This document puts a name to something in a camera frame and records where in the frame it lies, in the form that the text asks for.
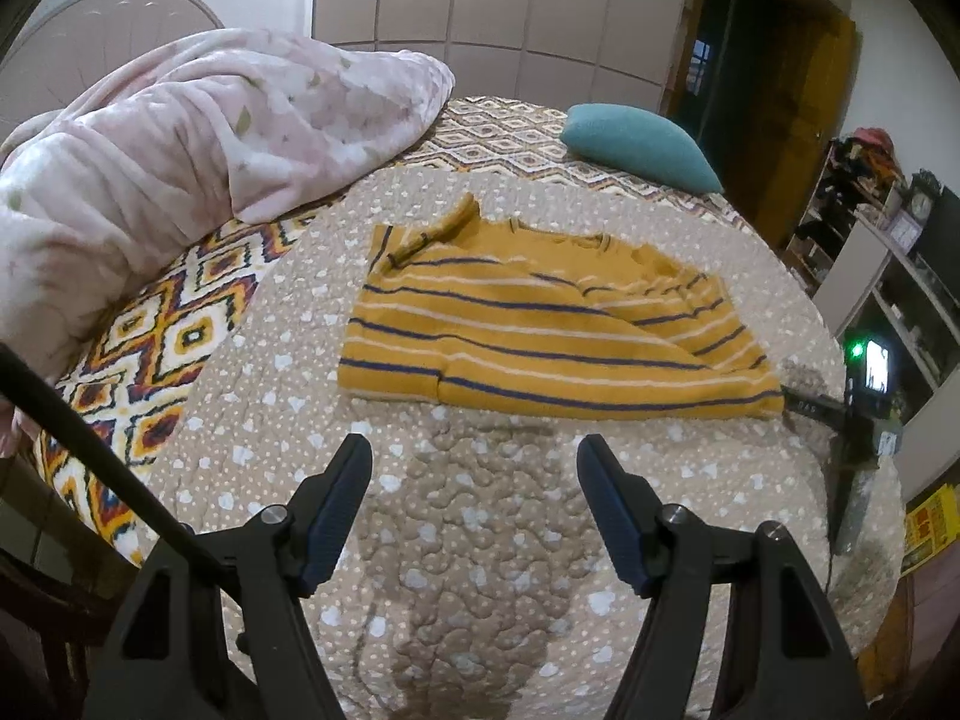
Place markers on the beige dotted quilt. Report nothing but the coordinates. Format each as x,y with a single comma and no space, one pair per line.
487,540

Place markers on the geometric patterned bedsheet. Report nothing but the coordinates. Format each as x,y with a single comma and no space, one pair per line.
187,330

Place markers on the pile of clothes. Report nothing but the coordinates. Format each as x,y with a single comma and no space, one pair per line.
870,157

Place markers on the black rod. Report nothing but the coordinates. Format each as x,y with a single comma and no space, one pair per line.
90,435

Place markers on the wooden door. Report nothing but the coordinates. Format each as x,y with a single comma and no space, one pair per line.
795,112

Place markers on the small table clock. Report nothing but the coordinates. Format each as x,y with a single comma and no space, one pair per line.
922,202

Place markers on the beige wardrobe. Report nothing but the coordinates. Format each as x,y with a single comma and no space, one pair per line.
487,7

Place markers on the yellow box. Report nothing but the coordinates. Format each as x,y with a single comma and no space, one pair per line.
930,532

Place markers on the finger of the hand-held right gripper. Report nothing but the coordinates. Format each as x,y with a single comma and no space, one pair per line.
814,405

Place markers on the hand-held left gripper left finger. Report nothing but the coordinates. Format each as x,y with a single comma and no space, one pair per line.
334,517

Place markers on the pink padded headboard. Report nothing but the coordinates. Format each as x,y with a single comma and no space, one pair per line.
90,37

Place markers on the pink floral duvet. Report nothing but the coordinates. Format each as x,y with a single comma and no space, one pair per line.
150,165

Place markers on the yellow striped sweater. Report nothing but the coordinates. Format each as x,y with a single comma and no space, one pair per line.
525,330

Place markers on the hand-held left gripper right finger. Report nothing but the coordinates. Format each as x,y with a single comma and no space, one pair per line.
619,517

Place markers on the teal pillow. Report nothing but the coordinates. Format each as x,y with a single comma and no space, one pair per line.
637,142

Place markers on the white shelf unit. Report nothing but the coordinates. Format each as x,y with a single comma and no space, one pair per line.
862,270

